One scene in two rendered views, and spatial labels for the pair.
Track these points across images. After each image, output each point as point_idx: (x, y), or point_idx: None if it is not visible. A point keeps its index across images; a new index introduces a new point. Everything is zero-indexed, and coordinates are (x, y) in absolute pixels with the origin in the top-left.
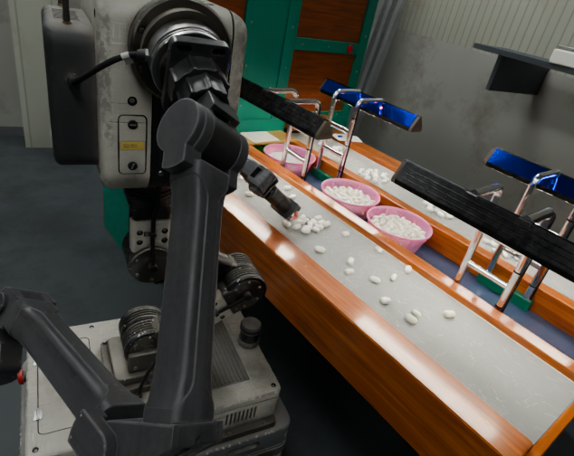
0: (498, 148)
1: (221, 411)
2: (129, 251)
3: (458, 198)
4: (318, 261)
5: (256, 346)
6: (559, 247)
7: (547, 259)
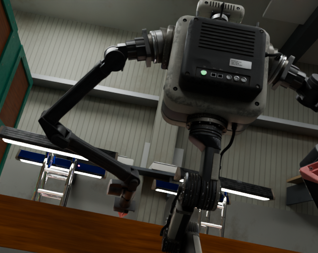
0: (156, 179)
1: None
2: (211, 182)
3: None
4: None
5: None
6: (254, 186)
7: (255, 192)
